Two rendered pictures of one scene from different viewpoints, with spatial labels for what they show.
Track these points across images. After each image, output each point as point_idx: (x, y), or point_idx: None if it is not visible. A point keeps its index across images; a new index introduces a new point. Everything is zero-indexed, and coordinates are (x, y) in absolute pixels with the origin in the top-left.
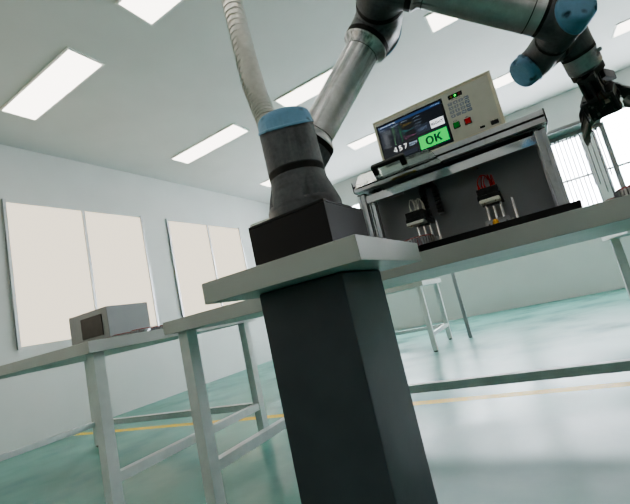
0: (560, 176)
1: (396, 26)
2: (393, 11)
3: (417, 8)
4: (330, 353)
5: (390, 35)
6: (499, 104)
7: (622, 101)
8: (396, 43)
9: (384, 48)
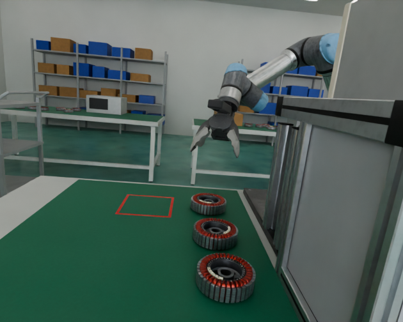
0: (268, 183)
1: (311, 62)
2: (301, 66)
3: (291, 68)
4: None
5: (315, 66)
6: (333, 66)
7: (210, 132)
8: (325, 59)
9: (318, 73)
